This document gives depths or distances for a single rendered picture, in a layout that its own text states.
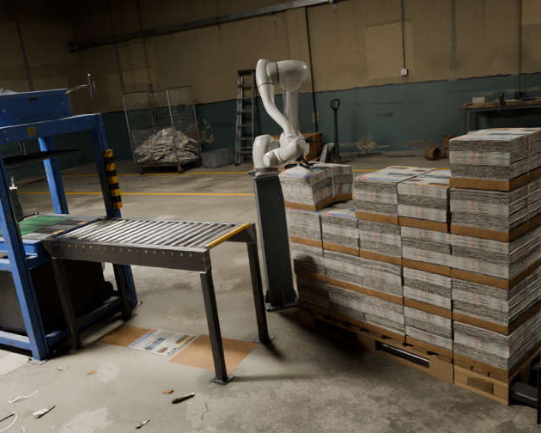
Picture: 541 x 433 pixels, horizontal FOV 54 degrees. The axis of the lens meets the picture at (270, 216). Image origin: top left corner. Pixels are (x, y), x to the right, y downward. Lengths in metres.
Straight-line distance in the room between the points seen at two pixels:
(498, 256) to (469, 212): 0.24
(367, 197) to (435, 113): 6.87
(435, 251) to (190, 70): 9.65
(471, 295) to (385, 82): 7.48
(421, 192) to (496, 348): 0.83
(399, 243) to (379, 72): 7.24
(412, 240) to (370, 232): 0.27
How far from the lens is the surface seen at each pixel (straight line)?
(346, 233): 3.13
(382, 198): 2.89
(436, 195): 2.69
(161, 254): 3.07
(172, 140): 10.90
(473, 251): 2.68
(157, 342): 3.79
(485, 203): 2.57
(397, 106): 9.89
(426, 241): 2.80
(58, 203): 4.68
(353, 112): 10.16
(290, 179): 3.33
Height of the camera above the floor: 1.66
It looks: 15 degrees down
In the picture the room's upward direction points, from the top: 7 degrees counter-clockwise
